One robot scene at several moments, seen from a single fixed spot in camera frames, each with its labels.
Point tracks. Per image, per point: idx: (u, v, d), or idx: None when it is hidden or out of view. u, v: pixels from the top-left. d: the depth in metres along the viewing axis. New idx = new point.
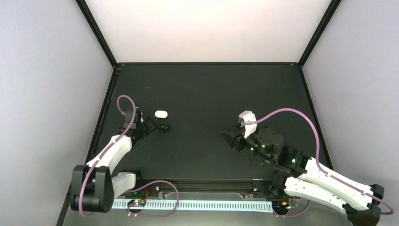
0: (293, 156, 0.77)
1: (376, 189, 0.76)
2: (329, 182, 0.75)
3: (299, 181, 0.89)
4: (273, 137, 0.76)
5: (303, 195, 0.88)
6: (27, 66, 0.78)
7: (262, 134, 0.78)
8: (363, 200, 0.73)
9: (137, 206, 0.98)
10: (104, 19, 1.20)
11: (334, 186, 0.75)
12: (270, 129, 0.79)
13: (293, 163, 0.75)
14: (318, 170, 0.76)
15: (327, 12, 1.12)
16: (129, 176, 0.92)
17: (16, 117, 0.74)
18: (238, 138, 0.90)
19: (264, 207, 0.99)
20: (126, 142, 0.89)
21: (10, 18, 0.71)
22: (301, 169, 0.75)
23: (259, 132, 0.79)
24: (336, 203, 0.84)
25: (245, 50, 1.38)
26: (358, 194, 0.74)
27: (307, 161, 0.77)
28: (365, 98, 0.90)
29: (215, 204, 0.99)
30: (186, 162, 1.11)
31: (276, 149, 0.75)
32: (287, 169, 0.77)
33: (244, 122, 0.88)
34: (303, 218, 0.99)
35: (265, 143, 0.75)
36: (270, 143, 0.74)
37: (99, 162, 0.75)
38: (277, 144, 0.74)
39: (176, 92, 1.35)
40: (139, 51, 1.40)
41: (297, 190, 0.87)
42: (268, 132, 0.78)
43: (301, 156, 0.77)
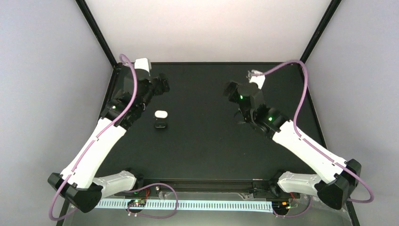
0: (271, 114, 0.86)
1: (351, 164, 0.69)
2: (301, 146, 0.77)
3: (291, 174, 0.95)
4: (254, 92, 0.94)
5: (293, 187, 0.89)
6: (29, 67, 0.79)
7: (246, 88, 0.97)
8: (328, 168, 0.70)
9: (137, 206, 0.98)
10: (104, 19, 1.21)
11: (306, 151, 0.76)
12: (255, 85, 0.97)
13: (268, 120, 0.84)
14: (293, 132, 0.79)
15: (326, 12, 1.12)
16: (125, 180, 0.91)
17: (17, 116, 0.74)
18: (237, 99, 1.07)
19: (264, 207, 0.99)
20: (112, 137, 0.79)
21: (11, 20, 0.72)
22: (275, 127, 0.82)
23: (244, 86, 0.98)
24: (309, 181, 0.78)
25: (246, 50, 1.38)
26: (328, 163, 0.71)
27: (284, 122, 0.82)
28: (365, 99, 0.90)
29: (214, 204, 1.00)
30: (186, 162, 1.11)
31: (255, 100, 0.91)
32: (263, 126, 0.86)
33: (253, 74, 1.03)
34: (304, 218, 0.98)
35: (243, 94, 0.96)
36: (248, 94, 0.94)
37: (74, 176, 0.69)
38: (253, 96, 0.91)
39: (176, 92, 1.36)
40: (139, 51, 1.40)
41: (286, 180, 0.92)
42: (254, 88, 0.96)
43: (281, 117, 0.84)
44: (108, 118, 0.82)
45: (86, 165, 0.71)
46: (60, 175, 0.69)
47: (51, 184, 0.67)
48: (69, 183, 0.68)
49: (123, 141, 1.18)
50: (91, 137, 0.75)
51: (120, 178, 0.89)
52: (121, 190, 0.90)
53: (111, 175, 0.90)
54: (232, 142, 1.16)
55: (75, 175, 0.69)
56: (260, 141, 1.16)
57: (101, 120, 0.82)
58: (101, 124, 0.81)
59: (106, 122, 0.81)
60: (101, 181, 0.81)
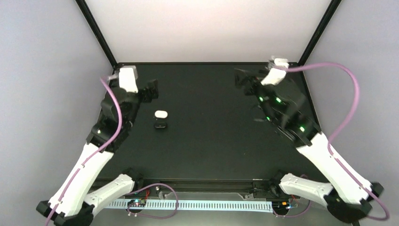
0: (301, 124, 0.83)
1: (376, 188, 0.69)
2: (330, 164, 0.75)
3: (293, 177, 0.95)
4: (294, 97, 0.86)
5: (295, 191, 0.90)
6: (29, 66, 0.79)
7: (284, 89, 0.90)
8: (354, 190, 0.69)
9: (137, 206, 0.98)
10: (104, 19, 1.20)
11: (333, 169, 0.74)
12: (294, 88, 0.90)
13: (300, 131, 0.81)
14: (324, 149, 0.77)
15: (327, 12, 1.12)
16: (122, 187, 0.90)
17: (17, 115, 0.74)
18: (266, 98, 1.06)
19: (264, 207, 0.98)
20: (99, 159, 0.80)
21: (11, 19, 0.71)
22: (306, 141, 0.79)
23: (283, 86, 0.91)
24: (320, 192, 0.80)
25: (246, 50, 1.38)
26: (355, 186, 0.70)
27: (315, 135, 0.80)
28: (365, 99, 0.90)
29: (214, 204, 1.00)
30: (187, 162, 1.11)
31: (290, 106, 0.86)
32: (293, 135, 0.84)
33: (274, 65, 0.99)
34: (305, 218, 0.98)
35: (283, 98, 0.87)
36: (287, 100, 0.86)
37: (61, 205, 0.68)
38: (294, 102, 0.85)
39: (177, 92, 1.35)
40: (139, 50, 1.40)
41: (289, 184, 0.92)
42: (292, 91, 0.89)
43: (312, 127, 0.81)
44: (94, 144, 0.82)
45: (74, 191, 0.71)
46: (48, 203, 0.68)
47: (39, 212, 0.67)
48: (57, 212, 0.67)
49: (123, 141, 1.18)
50: (78, 165, 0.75)
51: (116, 187, 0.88)
52: (117, 197, 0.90)
53: (106, 186, 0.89)
54: (233, 143, 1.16)
55: (62, 204, 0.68)
56: (261, 141, 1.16)
57: (86, 146, 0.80)
58: (87, 150, 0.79)
59: (90, 149, 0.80)
60: (93, 197, 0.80)
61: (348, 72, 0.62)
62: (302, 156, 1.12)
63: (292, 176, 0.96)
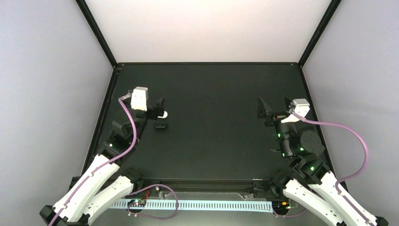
0: (313, 163, 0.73)
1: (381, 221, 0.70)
2: (338, 200, 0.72)
3: (299, 187, 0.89)
4: (316, 145, 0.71)
5: (300, 202, 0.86)
6: (29, 66, 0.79)
7: (307, 138, 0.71)
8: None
9: (137, 206, 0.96)
10: (104, 19, 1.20)
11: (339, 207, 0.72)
12: (317, 136, 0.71)
13: (311, 171, 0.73)
14: (333, 185, 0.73)
15: (327, 12, 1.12)
16: (120, 190, 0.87)
17: (17, 115, 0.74)
18: (285, 135, 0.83)
19: (264, 207, 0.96)
20: (107, 170, 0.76)
21: (10, 19, 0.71)
22: (317, 180, 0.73)
23: (305, 133, 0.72)
24: (332, 219, 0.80)
25: (246, 50, 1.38)
26: (362, 220, 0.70)
27: (324, 173, 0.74)
28: (365, 99, 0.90)
29: (214, 204, 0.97)
30: (187, 162, 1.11)
31: (309, 155, 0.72)
32: (302, 173, 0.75)
33: (293, 111, 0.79)
34: (304, 218, 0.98)
35: (305, 148, 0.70)
36: (310, 151, 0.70)
37: (66, 210, 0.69)
38: (316, 154, 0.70)
39: (176, 93, 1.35)
40: (139, 51, 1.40)
41: (296, 195, 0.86)
42: (315, 137, 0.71)
43: (321, 166, 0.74)
44: (105, 156, 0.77)
45: (79, 198, 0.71)
46: (53, 207, 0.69)
47: (42, 215, 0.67)
48: (60, 216, 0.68)
49: None
50: (87, 173, 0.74)
51: (113, 194, 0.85)
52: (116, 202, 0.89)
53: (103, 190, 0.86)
54: (232, 143, 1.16)
55: (67, 208, 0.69)
56: (261, 142, 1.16)
57: (97, 157, 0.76)
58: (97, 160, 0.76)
59: (101, 161, 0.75)
60: (90, 205, 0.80)
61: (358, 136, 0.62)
62: None
63: (299, 184, 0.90)
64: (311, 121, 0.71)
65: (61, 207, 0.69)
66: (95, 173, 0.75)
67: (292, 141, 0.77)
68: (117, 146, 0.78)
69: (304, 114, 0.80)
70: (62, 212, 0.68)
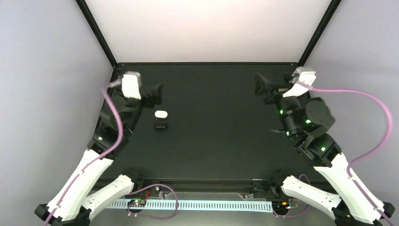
0: (323, 142, 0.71)
1: (388, 208, 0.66)
2: (346, 183, 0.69)
3: (295, 182, 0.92)
4: (324, 117, 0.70)
5: (298, 196, 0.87)
6: (30, 66, 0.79)
7: (313, 108, 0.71)
8: (363, 211, 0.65)
9: (137, 206, 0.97)
10: (104, 19, 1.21)
11: (347, 190, 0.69)
12: (325, 106, 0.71)
13: (322, 151, 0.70)
14: (344, 168, 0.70)
15: (327, 12, 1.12)
16: (120, 188, 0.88)
17: (17, 115, 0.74)
18: (289, 113, 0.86)
19: (264, 207, 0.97)
20: (99, 166, 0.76)
21: (11, 19, 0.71)
22: (328, 162, 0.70)
23: (310, 104, 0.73)
24: (327, 205, 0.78)
25: (245, 50, 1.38)
26: (369, 206, 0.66)
27: (336, 155, 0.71)
28: (366, 99, 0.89)
29: (214, 204, 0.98)
30: (186, 162, 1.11)
31: (317, 128, 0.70)
32: (311, 154, 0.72)
33: (299, 80, 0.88)
34: (305, 219, 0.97)
35: (314, 119, 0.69)
36: (319, 123, 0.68)
37: (59, 209, 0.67)
38: (325, 126, 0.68)
39: (177, 93, 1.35)
40: (139, 51, 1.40)
41: (292, 189, 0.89)
42: (321, 107, 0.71)
43: (332, 146, 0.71)
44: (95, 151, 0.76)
45: (73, 197, 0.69)
46: (46, 206, 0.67)
47: (37, 214, 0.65)
48: (54, 217, 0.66)
49: None
50: (77, 171, 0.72)
51: (114, 189, 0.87)
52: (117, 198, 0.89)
53: (105, 187, 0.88)
54: (232, 143, 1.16)
55: (60, 207, 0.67)
56: (261, 142, 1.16)
57: (86, 152, 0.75)
58: (87, 156, 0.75)
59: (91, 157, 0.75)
60: (91, 199, 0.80)
61: (373, 97, 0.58)
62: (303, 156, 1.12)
63: (296, 180, 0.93)
64: (320, 89, 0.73)
65: (55, 206, 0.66)
66: (86, 170, 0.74)
67: (299, 117, 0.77)
68: (107, 138, 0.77)
69: (309, 83, 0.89)
70: (56, 212, 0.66)
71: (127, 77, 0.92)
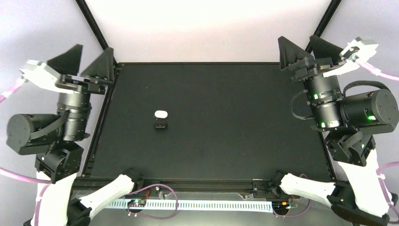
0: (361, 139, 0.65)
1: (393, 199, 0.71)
2: (371, 180, 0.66)
3: (293, 178, 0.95)
4: (390, 113, 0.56)
5: (295, 190, 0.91)
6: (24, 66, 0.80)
7: (384, 102, 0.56)
8: (383, 206, 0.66)
9: (137, 206, 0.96)
10: (105, 20, 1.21)
11: (371, 186, 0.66)
12: (395, 100, 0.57)
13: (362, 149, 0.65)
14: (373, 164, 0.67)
15: (327, 11, 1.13)
16: (121, 186, 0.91)
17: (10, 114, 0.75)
18: (324, 100, 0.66)
19: (264, 207, 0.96)
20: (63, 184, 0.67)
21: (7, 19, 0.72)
22: (364, 161, 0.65)
23: (380, 95, 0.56)
24: (322, 194, 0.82)
25: (245, 50, 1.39)
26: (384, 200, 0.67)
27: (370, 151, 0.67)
28: None
29: (215, 204, 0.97)
30: (187, 162, 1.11)
31: (381, 126, 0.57)
32: (348, 151, 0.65)
33: (354, 60, 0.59)
34: (305, 219, 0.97)
35: (385, 119, 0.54)
36: (388, 122, 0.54)
37: None
38: (394, 126, 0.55)
39: (177, 93, 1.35)
40: (140, 50, 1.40)
41: (290, 185, 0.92)
42: (389, 100, 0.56)
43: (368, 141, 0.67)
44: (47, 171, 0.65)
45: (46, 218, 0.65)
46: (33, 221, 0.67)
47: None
48: None
49: (124, 141, 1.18)
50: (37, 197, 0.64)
51: (115, 187, 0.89)
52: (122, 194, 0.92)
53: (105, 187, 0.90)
54: (232, 143, 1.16)
55: None
56: (260, 142, 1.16)
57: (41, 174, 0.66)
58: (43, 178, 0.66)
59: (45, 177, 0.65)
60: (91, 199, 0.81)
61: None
62: (303, 156, 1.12)
63: (294, 177, 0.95)
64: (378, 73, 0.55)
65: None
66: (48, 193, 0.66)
67: (356, 109, 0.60)
68: (57, 154, 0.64)
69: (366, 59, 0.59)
70: None
71: (40, 84, 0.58)
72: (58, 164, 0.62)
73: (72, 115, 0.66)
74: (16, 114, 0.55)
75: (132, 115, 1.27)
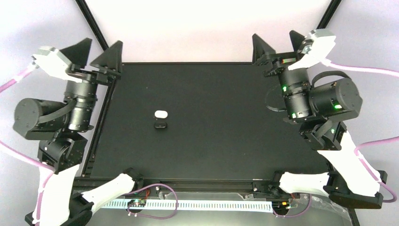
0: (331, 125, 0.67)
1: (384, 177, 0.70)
2: (354, 165, 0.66)
3: (292, 175, 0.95)
4: (353, 99, 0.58)
5: (294, 188, 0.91)
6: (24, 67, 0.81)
7: (345, 90, 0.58)
8: (371, 187, 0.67)
9: (137, 206, 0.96)
10: (104, 20, 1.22)
11: (356, 172, 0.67)
12: (356, 87, 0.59)
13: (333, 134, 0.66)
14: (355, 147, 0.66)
15: (326, 12, 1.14)
16: (118, 183, 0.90)
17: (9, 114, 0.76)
18: (293, 90, 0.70)
19: (264, 207, 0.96)
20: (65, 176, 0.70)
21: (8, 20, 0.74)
22: (338, 144, 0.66)
23: (342, 84, 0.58)
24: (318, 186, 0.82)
25: (245, 50, 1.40)
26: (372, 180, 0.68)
27: (342, 134, 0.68)
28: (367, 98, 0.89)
29: (215, 204, 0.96)
30: (187, 162, 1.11)
31: (346, 113, 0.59)
32: (322, 139, 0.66)
33: (309, 51, 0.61)
34: (305, 219, 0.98)
35: (348, 107, 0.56)
36: (352, 108, 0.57)
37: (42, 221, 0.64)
38: (356, 111, 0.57)
39: (177, 92, 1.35)
40: (139, 50, 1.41)
41: (290, 185, 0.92)
42: (352, 89, 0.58)
43: (338, 125, 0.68)
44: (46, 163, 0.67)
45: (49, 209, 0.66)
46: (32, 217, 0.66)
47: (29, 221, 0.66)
48: None
49: (124, 141, 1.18)
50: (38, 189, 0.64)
51: (113, 184, 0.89)
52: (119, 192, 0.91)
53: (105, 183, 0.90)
54: (232, 142, 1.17)
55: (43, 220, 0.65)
56: (260, 141, 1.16)
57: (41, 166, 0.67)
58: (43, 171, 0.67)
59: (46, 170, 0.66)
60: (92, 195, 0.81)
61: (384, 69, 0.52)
62: (302, 156, 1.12)
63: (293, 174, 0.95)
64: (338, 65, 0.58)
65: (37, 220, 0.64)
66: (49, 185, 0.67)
67: (322, 99, 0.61)
68: (61, 144, 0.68)
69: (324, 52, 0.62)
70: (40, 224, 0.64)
71: (47, 68, 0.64)
72: (60, 154, 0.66)
73: (79, 104, 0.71)
74: (26, 98, 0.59)
75: (132, 115, 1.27)
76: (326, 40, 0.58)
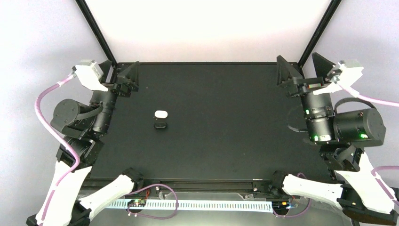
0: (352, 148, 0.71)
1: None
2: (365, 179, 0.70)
3: (297, 180, 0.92)
4: (379, 128, 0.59)
5: (301, 193, 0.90)
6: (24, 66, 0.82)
7: (371, 119, 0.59)
8: (386, 203, 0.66)
9: (137, 206, 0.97)
10: (103, 20, 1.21)
11: (367, 184, 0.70)
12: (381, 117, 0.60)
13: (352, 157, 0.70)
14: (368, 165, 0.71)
15: (326, 12, 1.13)
16: (120, 188, 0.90)
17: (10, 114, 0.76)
18: (315, 114, 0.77)
19: (264, 207, 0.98)
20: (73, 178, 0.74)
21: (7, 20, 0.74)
22: (356, 165, 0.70)
23: (369, 113, 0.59)
24: (330, 197, 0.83)
25: (245, 49, 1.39)
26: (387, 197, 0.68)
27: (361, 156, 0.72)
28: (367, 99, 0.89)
29: (215, 204, 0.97)
30: (187, 162, 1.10)
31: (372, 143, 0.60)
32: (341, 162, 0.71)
33: (337, 81, 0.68)
34: (304, 218, 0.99)
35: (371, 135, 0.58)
36: (379, 139, 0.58)
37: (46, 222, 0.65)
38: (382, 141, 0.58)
39: (177, 92, 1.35)
40: (139, 50, 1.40)
41: (295, 189, 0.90)
42: (377, 119, 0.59)
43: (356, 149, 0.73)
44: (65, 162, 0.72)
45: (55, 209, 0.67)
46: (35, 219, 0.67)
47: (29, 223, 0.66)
48: None
49: (124, 141, 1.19)
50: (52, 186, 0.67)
51: (114, 189, 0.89)
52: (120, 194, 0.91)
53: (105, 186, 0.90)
54: (232, 142, 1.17)
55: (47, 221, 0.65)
56: (261, 141, 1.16)
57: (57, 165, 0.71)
58: (59, 169, 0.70)
59: (63, 167, 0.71)
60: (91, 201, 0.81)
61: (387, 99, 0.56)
62: (302, 156, 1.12)
63: (297, 178, 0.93)
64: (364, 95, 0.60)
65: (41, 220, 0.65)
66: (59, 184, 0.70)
67: (348, 126, 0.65)
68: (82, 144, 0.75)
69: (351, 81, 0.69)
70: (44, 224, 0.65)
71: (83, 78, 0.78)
72: (81, 153, 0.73)
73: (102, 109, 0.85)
74: (66, 99, 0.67)
75: (132, 114, 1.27)
76: (354, 70, 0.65)
